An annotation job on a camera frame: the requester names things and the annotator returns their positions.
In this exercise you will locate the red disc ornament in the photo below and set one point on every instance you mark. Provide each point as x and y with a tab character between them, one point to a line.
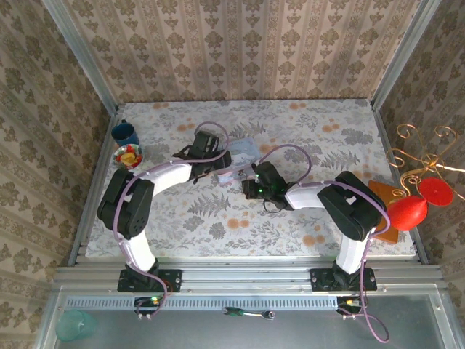
436	191

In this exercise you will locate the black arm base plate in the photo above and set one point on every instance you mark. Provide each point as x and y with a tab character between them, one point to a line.
170	280
321	280

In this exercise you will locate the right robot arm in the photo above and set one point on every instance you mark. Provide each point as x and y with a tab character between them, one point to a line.
352	207

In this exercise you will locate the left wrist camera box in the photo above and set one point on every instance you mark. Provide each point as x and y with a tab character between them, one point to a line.
205	142

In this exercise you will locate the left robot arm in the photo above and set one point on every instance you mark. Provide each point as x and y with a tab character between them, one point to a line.
134	203

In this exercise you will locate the dark blue mug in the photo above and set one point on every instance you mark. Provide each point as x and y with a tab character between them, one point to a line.
125	134

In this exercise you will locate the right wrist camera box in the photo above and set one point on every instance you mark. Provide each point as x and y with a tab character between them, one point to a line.
269	176

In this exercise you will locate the teal glass cup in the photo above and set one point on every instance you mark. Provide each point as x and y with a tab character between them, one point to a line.
76	325

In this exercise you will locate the small connector board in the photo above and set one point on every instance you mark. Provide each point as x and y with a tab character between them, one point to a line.
147	303
348	303

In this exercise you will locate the aluminium mounting rail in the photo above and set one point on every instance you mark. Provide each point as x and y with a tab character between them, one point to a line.
243	274

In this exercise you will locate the floral fern print tablecloth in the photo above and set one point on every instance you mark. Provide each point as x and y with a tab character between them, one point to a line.
254	232

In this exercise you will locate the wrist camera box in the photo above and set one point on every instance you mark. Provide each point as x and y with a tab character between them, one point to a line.
205	142
269	176

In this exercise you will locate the aluminium frame post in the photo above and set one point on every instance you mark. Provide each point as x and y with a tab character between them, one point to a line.
403	51
81	54

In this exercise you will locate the pale blue zip pouch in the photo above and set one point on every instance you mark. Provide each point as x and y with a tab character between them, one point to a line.
245	152

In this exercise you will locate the small metal padlock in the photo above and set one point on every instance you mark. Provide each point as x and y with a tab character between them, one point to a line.
245	176

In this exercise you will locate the brown wooden board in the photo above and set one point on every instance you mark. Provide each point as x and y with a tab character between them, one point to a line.
379	191

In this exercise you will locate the colourful bowl with toy fruit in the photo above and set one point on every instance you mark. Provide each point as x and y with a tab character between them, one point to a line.
128	157

